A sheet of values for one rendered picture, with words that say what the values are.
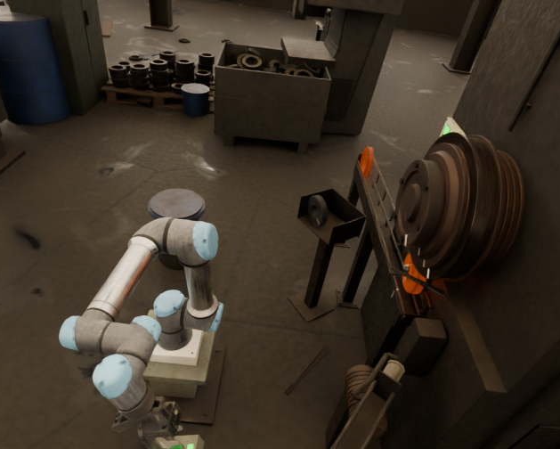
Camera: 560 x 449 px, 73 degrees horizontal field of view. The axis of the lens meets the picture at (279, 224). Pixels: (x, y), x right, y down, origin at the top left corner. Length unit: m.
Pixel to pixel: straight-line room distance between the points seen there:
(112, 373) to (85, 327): 0.16
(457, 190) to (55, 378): 1.87
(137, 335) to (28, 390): 1.25
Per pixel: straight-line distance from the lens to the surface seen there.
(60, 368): 2.18
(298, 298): 2.34
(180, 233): 1.19
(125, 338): 0.97
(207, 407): 1.93
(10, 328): 2.42
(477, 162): 1.16
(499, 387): 1.25
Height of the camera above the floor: 1.77
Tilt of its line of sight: 38 degrees down
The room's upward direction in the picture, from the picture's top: 9 degrees clockwise
